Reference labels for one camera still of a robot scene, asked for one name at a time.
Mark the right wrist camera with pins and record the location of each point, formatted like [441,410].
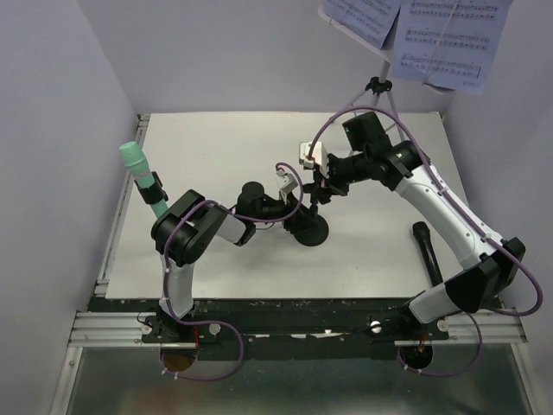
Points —
[312,156]

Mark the black microphone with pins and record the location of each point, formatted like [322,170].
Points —
[422,236]

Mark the black mounting rail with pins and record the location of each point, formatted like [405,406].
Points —
[278,330]

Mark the right sheet music page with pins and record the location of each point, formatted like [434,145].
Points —
[448,44]

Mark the green microphone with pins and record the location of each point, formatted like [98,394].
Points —
[137,165]

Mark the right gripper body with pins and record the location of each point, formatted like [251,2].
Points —
[340,177]

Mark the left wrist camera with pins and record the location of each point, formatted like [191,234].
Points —
[287,181]

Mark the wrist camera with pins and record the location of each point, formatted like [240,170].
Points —
[287,181]
[312,156]

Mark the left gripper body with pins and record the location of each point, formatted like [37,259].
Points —
[277,210]

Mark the aluminium frame rail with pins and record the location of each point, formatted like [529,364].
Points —
[370,253]

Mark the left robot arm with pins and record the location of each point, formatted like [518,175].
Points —
[185,231]

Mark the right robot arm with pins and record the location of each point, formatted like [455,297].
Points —
[489,262]

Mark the black mic stand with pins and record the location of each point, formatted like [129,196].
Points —
[318,235]
[154,193]

